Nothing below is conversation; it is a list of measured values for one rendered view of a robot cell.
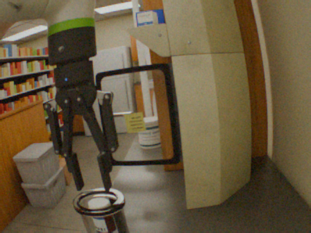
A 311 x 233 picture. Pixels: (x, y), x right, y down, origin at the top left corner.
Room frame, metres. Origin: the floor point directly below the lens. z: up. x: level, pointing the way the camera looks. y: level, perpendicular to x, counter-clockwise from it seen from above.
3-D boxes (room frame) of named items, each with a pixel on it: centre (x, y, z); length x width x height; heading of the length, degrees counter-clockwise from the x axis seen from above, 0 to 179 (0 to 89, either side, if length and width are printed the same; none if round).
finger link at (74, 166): (0.47, 0.16, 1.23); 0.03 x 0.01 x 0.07; 174
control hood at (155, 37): (0.93, -0.02, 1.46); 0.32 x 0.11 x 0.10; 174
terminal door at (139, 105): (1.11, 0.07, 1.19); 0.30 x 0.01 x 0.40; 77
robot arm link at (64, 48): (0.47, 0.13, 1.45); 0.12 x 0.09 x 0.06; 174
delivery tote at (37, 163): (2.74, 1.43, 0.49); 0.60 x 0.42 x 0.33; 174
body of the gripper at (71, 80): (0.47, 0.13, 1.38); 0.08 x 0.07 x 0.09; 84
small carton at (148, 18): (0.88, -0.02, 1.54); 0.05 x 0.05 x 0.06; 70
